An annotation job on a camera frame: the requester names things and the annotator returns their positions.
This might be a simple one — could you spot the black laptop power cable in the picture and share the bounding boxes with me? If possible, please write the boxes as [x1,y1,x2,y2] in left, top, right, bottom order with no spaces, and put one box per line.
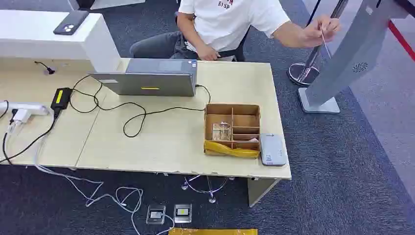
[69,75,212,138]

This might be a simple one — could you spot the black smartphone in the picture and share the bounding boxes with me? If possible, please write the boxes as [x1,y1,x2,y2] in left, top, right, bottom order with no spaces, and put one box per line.
[53,10,90,36]

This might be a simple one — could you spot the yellow tape strip on box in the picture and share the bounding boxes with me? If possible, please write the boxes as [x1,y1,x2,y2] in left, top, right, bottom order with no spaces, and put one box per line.
[204,140,261,159]

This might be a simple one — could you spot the white plug charger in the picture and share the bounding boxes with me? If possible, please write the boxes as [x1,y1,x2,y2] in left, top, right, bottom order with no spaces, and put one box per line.
[11,109,31,126]

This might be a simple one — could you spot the thin white card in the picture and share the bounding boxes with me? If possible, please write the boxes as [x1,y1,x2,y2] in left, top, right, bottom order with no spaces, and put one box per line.
[320,25,333,60]

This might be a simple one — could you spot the chrome chair base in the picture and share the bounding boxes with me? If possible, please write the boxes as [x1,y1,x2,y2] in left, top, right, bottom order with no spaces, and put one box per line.
[181,175,235,204]

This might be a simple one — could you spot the black power adapter yellow label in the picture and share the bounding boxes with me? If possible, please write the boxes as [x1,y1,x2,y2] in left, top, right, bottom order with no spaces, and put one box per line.
[50,87,73,111]

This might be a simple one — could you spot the grey card reader device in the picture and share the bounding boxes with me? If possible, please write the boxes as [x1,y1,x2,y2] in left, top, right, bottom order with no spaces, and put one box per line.
[260,133,287,167]

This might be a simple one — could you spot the white raised desk shelf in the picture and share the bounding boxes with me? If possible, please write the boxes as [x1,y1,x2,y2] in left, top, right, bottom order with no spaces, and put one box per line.
[0,9,121,73]

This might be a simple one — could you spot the grey kiosk stand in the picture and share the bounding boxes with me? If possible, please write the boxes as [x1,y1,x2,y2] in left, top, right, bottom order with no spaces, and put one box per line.
[298,0,410,115]

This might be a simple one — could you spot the wooden compartment box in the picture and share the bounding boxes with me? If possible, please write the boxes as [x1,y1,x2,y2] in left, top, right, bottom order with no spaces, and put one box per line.
[204,103,262,159]

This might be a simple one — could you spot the white power strip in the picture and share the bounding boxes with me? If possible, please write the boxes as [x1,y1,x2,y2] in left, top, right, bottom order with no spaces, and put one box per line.
[0,101,49,117]

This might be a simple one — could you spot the short black cable stub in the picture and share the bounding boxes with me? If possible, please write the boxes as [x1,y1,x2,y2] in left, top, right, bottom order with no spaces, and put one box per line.
[34,61,56,75]

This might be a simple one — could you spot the chrome stanchion post base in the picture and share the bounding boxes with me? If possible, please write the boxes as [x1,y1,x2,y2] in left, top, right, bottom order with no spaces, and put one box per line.
[287,0,349,88]

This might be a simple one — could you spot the black mains cable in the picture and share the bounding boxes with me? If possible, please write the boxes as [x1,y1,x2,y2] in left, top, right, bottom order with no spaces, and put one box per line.
[0,108,62,165]

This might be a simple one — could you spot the steel floor socket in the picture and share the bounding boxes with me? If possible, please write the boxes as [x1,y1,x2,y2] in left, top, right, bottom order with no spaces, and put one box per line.
[173,203,192,224]
[146,204,166,225]

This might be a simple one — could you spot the yellow tape strip on floor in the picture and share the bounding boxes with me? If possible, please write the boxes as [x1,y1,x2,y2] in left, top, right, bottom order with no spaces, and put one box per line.
[168,227,259,235]

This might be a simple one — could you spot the grey laptop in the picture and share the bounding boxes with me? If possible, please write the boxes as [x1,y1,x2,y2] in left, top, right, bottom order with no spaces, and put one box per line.
[88,58,198,97]

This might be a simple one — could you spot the person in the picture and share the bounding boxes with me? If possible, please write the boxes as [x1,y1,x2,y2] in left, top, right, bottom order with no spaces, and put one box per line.
[129,0,342,62]

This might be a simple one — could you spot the white cable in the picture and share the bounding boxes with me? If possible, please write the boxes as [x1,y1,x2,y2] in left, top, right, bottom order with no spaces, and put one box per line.
[33,136,176,235]

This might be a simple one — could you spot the red barrier belt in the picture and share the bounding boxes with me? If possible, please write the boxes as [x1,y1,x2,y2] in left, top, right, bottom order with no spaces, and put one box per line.
[388,20,415,62]

